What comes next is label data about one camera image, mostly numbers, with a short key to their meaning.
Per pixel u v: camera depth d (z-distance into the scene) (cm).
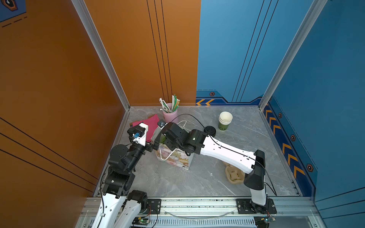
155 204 74
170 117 102
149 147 56
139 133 50
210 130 100
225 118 99
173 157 77
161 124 60
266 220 70
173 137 53
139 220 71
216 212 72
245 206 73
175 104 97
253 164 44
